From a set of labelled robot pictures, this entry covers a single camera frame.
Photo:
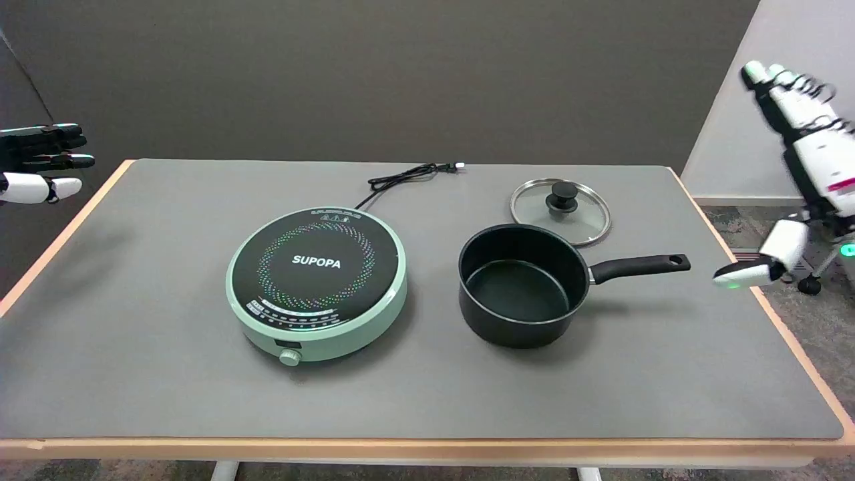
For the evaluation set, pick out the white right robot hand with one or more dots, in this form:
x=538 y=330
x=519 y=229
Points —
x=821 y=153

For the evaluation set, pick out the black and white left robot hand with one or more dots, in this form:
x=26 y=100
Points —
x=30 y=187

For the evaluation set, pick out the metal floor vent grille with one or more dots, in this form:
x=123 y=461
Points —
x=745 y=255

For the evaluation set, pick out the black caster with metal leg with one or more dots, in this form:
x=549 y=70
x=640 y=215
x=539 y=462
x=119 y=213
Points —
x=809 y=285

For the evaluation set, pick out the grey table mat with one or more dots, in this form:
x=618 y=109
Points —
x=167 y=334

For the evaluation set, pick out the glass lid with black knob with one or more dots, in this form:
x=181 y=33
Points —
x=534 y=207

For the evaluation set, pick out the green round induction cooker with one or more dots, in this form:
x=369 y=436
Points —
x=314 y=260

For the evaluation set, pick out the white table leg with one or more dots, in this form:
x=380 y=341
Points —
x=224 y=471
x=590 y=475

